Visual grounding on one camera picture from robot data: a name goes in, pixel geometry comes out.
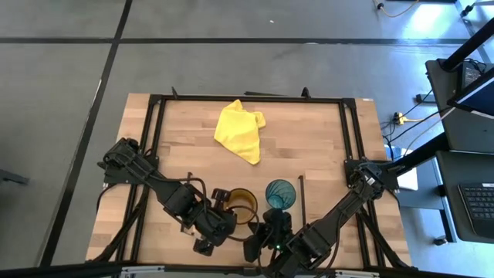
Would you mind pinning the amber yellow mug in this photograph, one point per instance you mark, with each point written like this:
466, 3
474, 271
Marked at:
250, 199

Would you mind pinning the yellow power plug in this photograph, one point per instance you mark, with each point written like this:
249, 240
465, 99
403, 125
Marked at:
399, 117

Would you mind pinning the yellow cloth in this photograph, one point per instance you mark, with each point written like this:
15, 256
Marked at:
239, 131

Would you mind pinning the black keyboard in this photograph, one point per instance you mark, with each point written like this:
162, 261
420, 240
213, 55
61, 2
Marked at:
478, 208

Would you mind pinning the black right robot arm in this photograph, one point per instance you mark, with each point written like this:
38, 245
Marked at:
347, 204

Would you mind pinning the black overhead rig beam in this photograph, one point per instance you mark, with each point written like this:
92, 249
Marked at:
58, 270

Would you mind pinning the black diagonal stand beam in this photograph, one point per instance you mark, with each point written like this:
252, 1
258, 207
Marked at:
420, 154
469, 44

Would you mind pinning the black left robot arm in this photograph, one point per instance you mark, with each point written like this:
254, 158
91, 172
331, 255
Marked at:
143, 170

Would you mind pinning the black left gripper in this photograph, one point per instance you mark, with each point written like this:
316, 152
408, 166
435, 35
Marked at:
218, 228

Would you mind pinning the black table frame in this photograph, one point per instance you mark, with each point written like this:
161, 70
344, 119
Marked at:
251, 99

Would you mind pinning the black laptop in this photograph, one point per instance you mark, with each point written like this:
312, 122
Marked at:
476, 90

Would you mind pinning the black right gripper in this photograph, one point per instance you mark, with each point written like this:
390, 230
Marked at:
276, 239

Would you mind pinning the dark grey desk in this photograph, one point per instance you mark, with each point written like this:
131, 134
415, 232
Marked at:
444, 116
447, 181

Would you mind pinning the teal ribbed glass cup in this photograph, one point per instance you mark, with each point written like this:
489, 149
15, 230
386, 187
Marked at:
281, 194

